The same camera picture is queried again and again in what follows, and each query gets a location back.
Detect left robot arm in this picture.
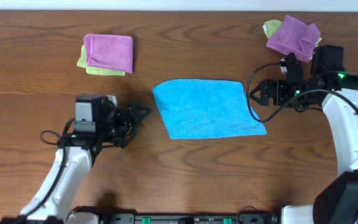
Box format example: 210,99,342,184
1,94,151,223

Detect purple cloth right pile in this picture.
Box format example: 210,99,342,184
266,15,321,62

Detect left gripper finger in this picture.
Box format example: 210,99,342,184
121,124,139,148
128,103,152,123

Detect green cloth right pile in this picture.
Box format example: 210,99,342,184
262,20,282,39

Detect blue cloth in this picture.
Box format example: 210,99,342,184
152,79,267,139

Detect folded purple cloth left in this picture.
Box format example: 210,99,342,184
83,34,134,73

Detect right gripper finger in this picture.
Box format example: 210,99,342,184
250,80,268,95
249,93,268,106

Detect folded green cloth left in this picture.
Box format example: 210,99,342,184
77,45,126,76

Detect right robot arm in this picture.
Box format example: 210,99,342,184
246,70,358,224

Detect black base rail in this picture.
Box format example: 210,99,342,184
70,207,281,224

